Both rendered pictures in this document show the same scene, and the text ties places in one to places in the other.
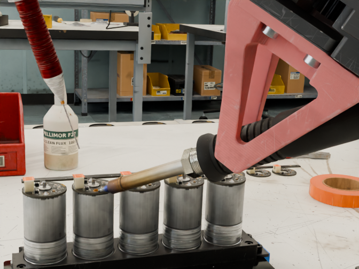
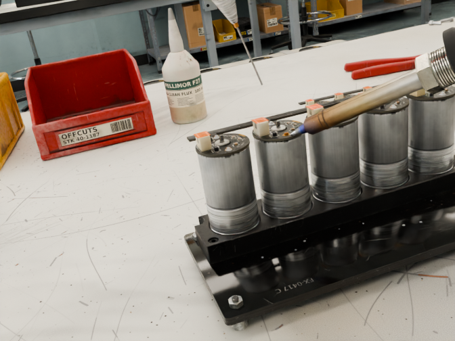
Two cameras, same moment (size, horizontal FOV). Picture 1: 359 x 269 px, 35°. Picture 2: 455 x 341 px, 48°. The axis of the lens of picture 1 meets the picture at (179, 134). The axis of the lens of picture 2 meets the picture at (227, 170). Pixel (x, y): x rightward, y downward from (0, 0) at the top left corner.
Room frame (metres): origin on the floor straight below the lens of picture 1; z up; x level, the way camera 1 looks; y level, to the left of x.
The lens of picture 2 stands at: (0.09, 0.06, 0.90)
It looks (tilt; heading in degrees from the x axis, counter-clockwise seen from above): 24 degrees down; 4
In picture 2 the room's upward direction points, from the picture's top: 9 degrees counter-clockwise
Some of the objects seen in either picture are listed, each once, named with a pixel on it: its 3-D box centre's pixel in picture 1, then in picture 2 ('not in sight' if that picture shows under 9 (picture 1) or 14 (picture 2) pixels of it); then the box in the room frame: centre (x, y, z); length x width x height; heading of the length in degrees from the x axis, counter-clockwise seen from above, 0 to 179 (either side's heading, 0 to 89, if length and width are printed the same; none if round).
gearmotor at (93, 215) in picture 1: (93, 224); (283, 176); (0.31, 0.05, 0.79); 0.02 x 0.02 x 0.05
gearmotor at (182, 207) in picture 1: (182, 216); (382, 148); (0.33, 0.00, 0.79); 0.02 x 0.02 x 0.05
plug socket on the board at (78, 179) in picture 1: (80, 181); (262, 126); (0.31, 0.06, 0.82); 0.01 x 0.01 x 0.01; 18
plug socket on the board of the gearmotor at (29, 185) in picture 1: (30, 183); (205, 141); (0.30, 0.08, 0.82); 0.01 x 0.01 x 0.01; 18
